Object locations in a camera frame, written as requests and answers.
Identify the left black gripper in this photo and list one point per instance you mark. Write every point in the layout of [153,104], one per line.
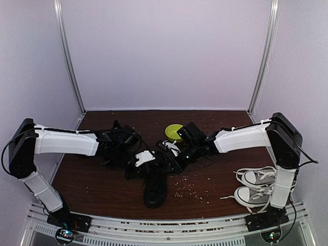
[139,172]

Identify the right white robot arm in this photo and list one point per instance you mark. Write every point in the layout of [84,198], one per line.
[261,187]

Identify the right aluminium frame post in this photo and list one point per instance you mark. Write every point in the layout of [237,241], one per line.
[264,64]

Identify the left aluminium frame post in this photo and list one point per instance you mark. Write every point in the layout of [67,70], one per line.
[68,60]

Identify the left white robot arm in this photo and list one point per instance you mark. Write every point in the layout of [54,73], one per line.
[31,139]

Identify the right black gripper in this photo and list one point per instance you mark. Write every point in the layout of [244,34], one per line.
[178,167]

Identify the grey sneaker front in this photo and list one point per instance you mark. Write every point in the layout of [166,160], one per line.
[249,198]

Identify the aluminium frame post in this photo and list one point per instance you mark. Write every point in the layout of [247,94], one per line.
[264,64]
[68,60]

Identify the grey sneaker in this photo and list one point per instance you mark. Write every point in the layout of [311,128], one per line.
[256,177]
[249,198]

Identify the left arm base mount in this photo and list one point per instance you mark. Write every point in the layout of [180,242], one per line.
[69,226]

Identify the grey sneaker rear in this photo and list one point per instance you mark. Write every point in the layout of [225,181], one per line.
[256,177]

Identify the aluminium front rail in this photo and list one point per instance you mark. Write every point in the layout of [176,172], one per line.
[227,230]

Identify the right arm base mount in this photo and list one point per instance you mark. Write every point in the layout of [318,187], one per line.
[268,223]

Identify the green bowl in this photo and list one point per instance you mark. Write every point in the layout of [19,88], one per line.
[171,133]

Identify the black sneaker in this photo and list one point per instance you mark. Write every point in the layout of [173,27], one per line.
[123,135]
[156,188]

